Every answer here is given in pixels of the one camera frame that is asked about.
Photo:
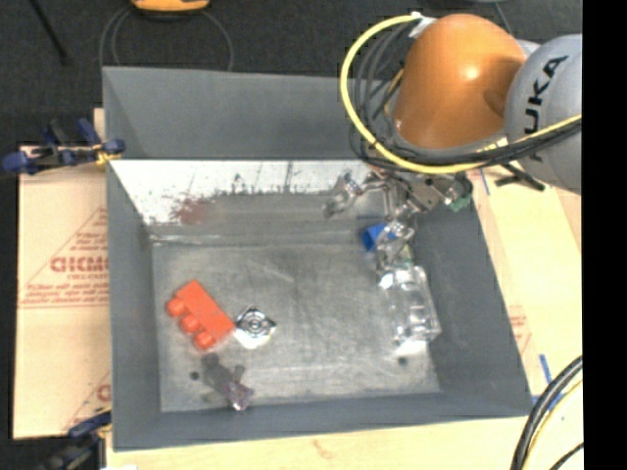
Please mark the grey metal bin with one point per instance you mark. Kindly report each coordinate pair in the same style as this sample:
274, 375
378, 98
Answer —
313, 282

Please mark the clear plastic bottle, blue cap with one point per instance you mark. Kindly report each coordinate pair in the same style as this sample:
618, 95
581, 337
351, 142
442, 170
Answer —
414, 306

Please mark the purple grey toy figure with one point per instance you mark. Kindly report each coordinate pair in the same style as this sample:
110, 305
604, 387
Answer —
225, 380

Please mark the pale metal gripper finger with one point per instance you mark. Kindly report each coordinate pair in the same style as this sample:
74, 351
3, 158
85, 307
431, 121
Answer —
398, 238
344, 194

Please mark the orange toy brick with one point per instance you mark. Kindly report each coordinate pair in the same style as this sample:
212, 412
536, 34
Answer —
201, 314

